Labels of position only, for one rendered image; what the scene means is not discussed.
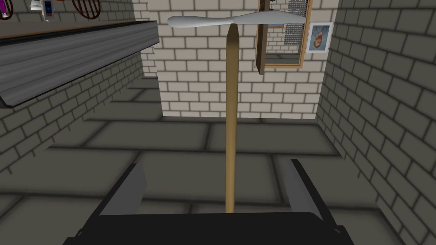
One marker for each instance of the wooden framed window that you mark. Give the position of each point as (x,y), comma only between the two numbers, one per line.
(262,44)

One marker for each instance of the tan door leaf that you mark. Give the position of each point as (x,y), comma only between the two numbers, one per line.
(232,129)

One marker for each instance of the grey counter with items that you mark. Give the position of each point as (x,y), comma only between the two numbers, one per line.
(64,58)

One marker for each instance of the white framed wall picture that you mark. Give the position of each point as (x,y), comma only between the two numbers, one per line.
(319,37)

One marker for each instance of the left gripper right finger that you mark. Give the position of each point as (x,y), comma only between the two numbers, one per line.
(301,195)

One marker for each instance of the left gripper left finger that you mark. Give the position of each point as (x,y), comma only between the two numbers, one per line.
(127,197)

